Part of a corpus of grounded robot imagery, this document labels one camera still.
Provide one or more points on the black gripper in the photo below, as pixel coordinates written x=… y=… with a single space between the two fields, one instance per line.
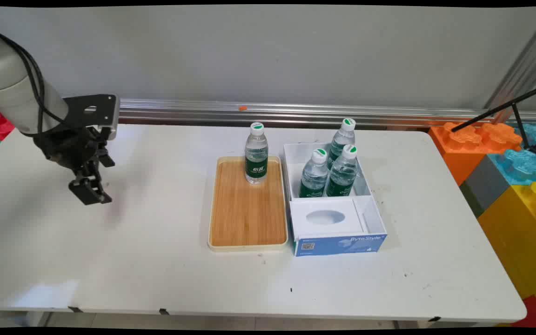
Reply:
x=65 y=146

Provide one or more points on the water bottle with green label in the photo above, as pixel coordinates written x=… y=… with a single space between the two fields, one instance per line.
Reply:
x=342 y=177
x=256 y=158
x=341 y=139
x=313 y=179

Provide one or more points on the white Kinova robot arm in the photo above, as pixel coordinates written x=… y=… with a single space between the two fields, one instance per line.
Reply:
x=12 y=88

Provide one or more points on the bamboo tray with cream rim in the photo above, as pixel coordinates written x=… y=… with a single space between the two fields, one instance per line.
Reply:
x=247 y=209

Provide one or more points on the white and blue cardboard box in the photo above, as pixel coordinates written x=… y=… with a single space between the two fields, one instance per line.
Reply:
x=338 y=232

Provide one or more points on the orange foam building block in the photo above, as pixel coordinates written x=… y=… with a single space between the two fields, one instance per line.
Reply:
x=463 y=149

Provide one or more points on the grey foam building block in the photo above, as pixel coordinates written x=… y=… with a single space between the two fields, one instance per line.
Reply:
x=486 y=186

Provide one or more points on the blue foam building block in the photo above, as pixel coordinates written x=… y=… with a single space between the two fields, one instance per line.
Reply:
x=521 y=165
x=535 y=135

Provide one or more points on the black tripod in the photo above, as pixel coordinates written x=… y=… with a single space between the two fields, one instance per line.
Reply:
x=519 y=118

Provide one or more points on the large toy building blocks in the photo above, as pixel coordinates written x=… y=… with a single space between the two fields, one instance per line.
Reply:
x=519 y=232

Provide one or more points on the red foam building block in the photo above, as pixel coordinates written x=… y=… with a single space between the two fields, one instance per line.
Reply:
x=535 y=314

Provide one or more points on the aluminium frame rail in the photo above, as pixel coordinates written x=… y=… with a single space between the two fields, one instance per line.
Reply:
x=319 y=111

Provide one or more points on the aluminium frame post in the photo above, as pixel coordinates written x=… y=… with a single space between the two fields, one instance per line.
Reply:
x=524 y=60

